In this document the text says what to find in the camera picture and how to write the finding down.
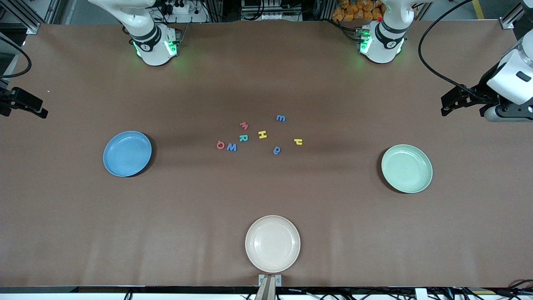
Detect blue plate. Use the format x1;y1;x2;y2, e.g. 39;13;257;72
103;131;153;178

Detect orange bags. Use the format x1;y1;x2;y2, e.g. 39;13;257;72
332;0;384;22

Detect white power strip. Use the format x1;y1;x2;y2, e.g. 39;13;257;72
160;0;209;24

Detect green plate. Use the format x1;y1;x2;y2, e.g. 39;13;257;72
381;144;433;194

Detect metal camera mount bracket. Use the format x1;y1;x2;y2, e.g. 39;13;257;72
256;274;282;300

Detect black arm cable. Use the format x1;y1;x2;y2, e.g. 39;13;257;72
0;37;32;80
418;0;500;104

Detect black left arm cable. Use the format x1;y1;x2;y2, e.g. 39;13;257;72
418;0;500;104

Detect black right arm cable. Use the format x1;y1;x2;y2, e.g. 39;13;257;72
0;37;32;80

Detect aluminium frame profile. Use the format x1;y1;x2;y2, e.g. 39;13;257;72
500;0;526;30
0;0;57;35

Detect brown table cover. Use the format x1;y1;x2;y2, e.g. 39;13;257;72
0;20;533;289

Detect beige plate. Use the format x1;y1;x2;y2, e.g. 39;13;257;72
245;215;301;274

